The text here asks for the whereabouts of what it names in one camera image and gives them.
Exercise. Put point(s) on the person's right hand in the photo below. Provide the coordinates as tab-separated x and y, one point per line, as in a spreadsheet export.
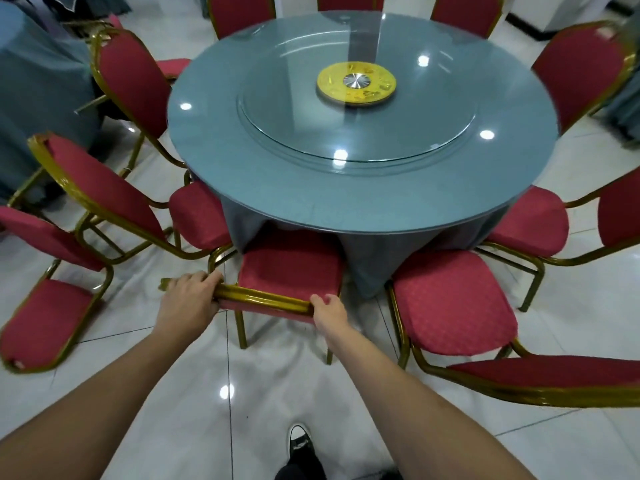
332	317

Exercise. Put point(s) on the person's left hand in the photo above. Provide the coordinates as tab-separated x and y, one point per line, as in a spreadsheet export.
187	304

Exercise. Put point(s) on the person's right forearm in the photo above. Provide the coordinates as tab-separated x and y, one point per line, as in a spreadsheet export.
425	419

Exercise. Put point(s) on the person's left forearm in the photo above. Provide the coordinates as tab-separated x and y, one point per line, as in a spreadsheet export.
90	404

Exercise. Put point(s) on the glass lazy susan turntable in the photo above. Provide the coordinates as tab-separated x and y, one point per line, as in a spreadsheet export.
280	129

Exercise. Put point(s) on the black white canvas sneaker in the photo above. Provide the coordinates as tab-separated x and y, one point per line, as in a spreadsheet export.
300	442

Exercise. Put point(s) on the black trousers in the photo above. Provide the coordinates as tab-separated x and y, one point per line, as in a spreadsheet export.
300	469

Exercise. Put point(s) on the yellow turntable base disc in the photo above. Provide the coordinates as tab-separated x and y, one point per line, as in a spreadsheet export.
330	92

